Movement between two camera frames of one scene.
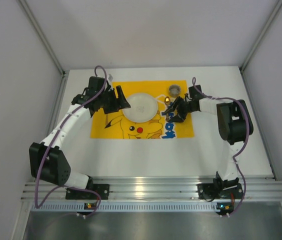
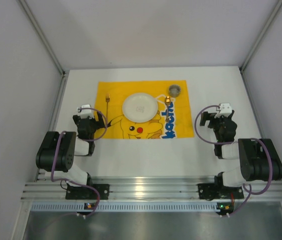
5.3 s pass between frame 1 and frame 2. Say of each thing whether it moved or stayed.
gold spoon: stayed
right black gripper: moved
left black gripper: moved
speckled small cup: stayed
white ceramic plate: stayed
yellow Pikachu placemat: stayed
